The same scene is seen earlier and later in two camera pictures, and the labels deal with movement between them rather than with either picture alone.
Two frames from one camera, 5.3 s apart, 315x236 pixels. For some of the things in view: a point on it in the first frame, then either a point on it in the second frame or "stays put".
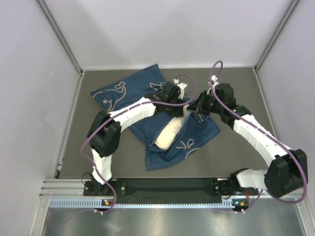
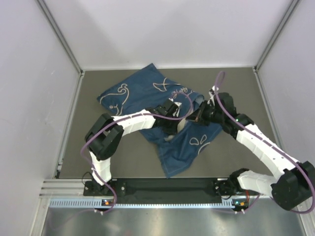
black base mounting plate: [169, 187] stays put
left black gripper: [177, 112] to [173, 130]
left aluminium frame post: [70, 54] stays put
